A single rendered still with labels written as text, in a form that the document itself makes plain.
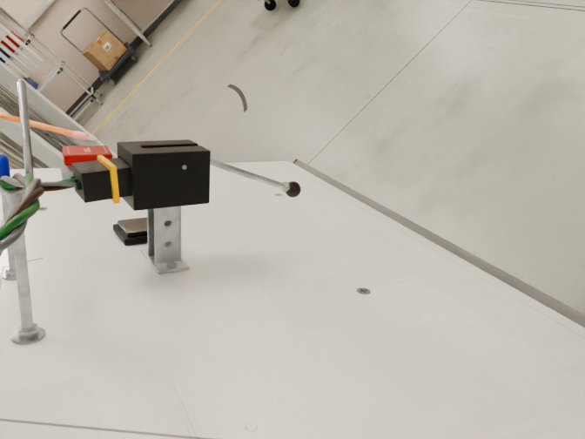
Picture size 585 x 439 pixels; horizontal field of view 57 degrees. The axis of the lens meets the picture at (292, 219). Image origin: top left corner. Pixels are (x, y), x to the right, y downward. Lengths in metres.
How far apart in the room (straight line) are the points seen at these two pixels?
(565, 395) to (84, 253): 0.34
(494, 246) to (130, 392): 1.45
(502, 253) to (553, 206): 0.19
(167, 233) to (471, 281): 0.24
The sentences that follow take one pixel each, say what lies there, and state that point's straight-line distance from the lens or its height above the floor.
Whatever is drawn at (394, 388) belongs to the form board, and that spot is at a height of 0.99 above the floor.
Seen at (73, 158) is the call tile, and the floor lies 1.11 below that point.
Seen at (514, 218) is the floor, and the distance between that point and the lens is 1.70.
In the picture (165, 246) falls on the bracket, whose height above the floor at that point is 1.06.
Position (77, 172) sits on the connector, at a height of 1.15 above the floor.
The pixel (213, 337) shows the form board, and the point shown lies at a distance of 0.33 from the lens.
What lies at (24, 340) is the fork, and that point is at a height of 1.12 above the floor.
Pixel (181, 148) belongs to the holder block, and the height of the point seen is 1.10.
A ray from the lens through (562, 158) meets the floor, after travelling 1.78.
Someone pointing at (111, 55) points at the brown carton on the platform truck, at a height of 0.28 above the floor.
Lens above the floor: 1.23
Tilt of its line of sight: 32 degrees down
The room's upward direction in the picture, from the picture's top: 47 degrees counter-clockwise
